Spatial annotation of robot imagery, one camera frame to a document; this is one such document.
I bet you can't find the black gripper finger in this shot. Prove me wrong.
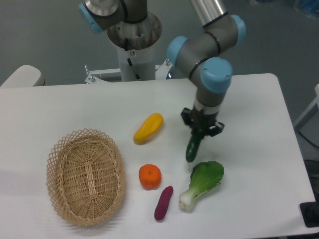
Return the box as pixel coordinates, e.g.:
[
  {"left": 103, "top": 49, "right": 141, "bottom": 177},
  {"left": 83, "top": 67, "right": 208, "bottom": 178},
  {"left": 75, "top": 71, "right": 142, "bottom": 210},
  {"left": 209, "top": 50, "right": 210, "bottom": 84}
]
[
  {"left": 203, "top": 121, "right": 224, "bottom": 137},
  {"left": 181, "top": 108, "right": 194, "bottom": 134}
]

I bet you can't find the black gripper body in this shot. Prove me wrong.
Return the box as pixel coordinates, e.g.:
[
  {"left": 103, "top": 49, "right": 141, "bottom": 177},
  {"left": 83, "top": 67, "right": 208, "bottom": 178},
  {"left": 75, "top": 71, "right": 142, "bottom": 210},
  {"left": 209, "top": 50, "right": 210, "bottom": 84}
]
[{"left": 192, "top": 105, "right": 219, "bottom": 129}]

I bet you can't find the green cucumber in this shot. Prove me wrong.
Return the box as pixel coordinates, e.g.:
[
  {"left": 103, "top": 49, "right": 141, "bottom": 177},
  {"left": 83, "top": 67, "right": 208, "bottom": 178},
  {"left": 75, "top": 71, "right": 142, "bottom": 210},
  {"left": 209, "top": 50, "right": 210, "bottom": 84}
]
[{"left": 185, "top": 126, "right": 205, "bottom": 163}]

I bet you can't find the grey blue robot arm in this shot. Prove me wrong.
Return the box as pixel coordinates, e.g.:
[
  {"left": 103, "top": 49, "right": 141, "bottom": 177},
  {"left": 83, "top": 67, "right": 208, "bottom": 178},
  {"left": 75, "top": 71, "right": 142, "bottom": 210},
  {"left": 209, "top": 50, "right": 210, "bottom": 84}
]
[{"left": 79, "top": 0, "right": 246, "bottom": 139}]

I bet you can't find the yellow mango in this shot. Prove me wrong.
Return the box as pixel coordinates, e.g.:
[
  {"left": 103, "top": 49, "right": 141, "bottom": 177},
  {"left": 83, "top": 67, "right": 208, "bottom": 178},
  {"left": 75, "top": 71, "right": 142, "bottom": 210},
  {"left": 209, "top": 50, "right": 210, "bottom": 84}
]
[{"left": 133, "top": 113, "right": 164, "bottom": 145}]

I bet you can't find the green bok choy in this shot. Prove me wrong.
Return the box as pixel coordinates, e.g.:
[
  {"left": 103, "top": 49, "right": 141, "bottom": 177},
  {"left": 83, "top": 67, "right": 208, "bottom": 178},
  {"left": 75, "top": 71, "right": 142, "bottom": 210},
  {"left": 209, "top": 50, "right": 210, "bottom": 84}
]
[{"left": 179, "top": 161, "right": 225, "bottom": 212}]

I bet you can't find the orange tangerine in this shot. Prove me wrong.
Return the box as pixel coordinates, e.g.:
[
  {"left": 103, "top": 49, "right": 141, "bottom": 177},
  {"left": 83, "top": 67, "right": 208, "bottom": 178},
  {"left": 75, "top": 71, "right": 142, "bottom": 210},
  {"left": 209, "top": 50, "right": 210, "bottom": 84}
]
[{"left": 139, "top": 164, "right": 161, "bottom": 190}]

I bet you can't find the purple sweet potato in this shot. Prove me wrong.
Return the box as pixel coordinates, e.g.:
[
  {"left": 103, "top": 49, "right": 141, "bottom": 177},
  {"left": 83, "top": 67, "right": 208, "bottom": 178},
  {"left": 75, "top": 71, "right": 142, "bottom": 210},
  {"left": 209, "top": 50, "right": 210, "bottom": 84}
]
[{"left": 154, "top": 186, "right": 173, "bottom": 221}]

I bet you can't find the woven wicker basket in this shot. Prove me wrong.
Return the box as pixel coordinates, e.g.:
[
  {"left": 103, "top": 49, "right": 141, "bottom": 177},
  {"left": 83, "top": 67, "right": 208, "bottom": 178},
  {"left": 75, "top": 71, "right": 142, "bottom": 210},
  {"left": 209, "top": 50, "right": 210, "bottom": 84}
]
[{"left": 46, "top": 128, "right": 126, "bottom": 227}]

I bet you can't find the black device at edge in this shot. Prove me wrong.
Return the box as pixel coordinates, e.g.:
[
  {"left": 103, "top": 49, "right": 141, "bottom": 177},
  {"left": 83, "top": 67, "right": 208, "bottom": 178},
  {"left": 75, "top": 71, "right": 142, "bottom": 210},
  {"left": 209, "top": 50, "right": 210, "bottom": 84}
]
[{"left": 300, "top": 202, "right": 319, "bottom": 228}]

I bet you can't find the blue item top right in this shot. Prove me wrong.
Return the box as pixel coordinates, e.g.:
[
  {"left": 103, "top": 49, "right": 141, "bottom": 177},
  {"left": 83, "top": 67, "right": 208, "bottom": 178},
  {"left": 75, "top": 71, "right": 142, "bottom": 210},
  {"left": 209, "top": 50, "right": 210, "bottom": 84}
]
[{"left": 295, "top": 0, "right": 319, "bottom": 18}]

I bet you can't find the white chair armrest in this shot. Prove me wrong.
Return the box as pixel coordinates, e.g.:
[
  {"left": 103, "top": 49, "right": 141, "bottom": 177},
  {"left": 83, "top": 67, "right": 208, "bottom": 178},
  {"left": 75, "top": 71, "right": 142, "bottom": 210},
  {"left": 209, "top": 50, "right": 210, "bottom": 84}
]
[{"left": 0, "top": 65, "right": 45, "bottom": 89}]

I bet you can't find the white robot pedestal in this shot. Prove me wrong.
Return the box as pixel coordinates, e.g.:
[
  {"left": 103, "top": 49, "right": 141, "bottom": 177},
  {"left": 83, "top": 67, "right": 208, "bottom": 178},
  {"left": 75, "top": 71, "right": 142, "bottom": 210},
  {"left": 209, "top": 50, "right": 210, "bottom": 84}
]
[{"left": 85, "top": 12, "right": 172, "bottom": 84}]

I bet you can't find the white frame at right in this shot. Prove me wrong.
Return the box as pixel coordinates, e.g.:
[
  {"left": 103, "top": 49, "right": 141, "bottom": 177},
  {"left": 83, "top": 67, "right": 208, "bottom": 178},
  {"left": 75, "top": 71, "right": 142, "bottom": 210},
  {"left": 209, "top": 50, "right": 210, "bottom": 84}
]
[{"left": 293, "top": 85, "right": 319, "bottom": 131}]

